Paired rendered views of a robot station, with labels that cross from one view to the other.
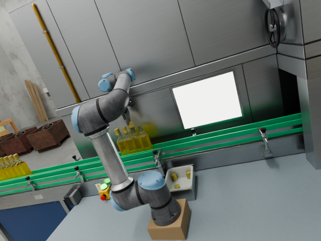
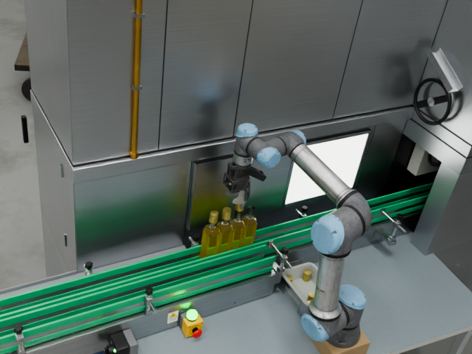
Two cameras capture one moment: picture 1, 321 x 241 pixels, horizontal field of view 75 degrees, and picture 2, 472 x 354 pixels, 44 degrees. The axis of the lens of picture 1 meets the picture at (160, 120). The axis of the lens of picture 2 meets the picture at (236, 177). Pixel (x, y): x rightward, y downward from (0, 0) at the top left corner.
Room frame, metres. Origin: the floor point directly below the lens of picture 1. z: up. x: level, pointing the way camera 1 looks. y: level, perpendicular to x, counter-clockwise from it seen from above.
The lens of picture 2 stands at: (0.23, 1.68, 2.60)
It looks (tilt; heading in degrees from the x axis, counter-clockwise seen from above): 35 degrees down; 309
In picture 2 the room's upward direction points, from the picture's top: 9 degrees clockwise
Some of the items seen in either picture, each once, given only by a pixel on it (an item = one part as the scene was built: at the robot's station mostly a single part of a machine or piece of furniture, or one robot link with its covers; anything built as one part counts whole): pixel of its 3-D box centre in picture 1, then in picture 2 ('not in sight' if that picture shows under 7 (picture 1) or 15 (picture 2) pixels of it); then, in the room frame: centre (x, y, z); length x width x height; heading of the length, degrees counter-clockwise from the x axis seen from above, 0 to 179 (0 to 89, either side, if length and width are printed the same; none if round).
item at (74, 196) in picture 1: (73, 197); (123, 346); (1.36, 0.79, 0.79); 0.08 x 0.08 x 0.08; 73
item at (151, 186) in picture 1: (153, 187); (347, 305); (0.85, 0.14, 0.99); 0.13 x 0.12 x 0.14; 83
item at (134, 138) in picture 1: (139, 147); (234, 239); (1.39, 0.20, 0.99); 0.06 x 0.06 x 0.21; 73
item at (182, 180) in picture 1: (180, 182); (308, 289); (1.09, 0.01, 0.80); 0.22 x 0.17 x 0.09; 163
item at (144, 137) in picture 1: (146, 145); (246, 235); (1.37, 0.15, 0.99); 0.06 x 0.06 x 0.21; 73
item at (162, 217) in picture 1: (163, 205); (343, 324); (0.85, 0.12, 0.88); 0.15 x 0.15 x 0.10
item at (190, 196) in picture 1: (181, 181); (304, 286); (1.12, 0.00, 0.79); 0.27 x 0.17 x 0.08; 163
